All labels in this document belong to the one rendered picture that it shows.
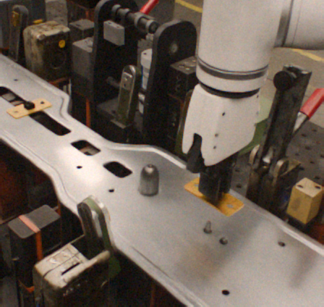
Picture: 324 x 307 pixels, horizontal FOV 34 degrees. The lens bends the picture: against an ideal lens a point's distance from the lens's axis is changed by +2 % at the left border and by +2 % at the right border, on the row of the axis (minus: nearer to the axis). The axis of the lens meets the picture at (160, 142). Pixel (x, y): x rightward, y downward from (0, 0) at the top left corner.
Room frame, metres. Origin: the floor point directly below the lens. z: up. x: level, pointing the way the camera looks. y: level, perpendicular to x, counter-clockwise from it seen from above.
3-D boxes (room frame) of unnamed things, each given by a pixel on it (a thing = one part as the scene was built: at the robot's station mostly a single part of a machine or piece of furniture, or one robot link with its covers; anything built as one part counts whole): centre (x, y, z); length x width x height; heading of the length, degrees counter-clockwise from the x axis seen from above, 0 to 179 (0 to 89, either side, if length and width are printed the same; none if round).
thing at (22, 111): (0.89, 0.26, 1.01); 0.08 x 0.04 x 0.01; 137
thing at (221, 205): (0.57, -0.08, 1.07); 0.08 x 0.04 x 0.01; 48
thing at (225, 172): (0.59, -0.10, 1.11); 0.03 x 0.03 x 0.07; 48
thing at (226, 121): (0.57, -0.08, 1.20); 0.10 x 0.07 x 0.11; 138
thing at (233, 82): (0.57, -0.08, 1.26); 0.09 x 0.08 x 0.03; 138
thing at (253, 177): (0.69, -0.19, 0.88); 0.07 x 0.06 x 0.35; 137
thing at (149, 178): (0.66, 0.01, 1.02); 0.03 x 0.03 x 0.07
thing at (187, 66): (0.89, -0.05, 0.91); 0.07 x 0.05 x 0.42; 137
